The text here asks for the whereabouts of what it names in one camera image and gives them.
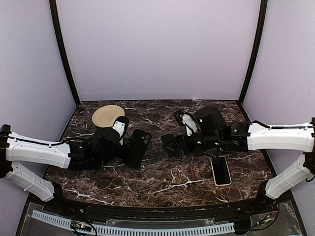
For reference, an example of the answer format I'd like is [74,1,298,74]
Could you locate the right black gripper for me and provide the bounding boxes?
[163,130,221,157]

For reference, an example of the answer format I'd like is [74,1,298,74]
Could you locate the black phone case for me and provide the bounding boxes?
[127,129,152,169]

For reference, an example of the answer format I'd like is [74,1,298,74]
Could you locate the pink silicone phone case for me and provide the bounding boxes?
[209,156,232,186]

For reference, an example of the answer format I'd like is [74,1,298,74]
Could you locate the smartphone with silver edge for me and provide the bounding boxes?
[161,134,183,158]

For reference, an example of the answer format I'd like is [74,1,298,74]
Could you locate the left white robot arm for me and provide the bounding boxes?
[0,124,143,214]

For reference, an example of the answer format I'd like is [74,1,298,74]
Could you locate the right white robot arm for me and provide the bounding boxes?
[161,107,315,213]

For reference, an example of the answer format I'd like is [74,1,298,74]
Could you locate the beige round plate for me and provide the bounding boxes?
[92,105,125,128]

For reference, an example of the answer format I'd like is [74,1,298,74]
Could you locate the small circuit board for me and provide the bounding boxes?
[70,220,92,232]

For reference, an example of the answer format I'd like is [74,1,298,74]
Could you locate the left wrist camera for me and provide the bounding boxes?
[112,116,129,145]

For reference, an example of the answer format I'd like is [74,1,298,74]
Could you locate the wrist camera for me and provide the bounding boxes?
[112,116,129,145]
[174,110,198,136]

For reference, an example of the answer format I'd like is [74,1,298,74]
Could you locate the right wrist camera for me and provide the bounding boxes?
[174,110,198,136]

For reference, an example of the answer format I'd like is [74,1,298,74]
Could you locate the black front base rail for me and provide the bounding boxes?
[27,189,291,223]

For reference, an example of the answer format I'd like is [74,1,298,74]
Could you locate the white slotted cable duct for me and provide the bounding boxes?
[31,210,235,236]

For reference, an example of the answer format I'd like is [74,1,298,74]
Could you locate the right black frame post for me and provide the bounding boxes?
[238,0,268,105]

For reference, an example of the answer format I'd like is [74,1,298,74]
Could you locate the black frame post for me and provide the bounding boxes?
[238,0,268,105]
[49,0,81,106]

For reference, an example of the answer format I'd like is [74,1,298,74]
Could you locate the left black frame post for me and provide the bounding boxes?
[49,0,81,106]

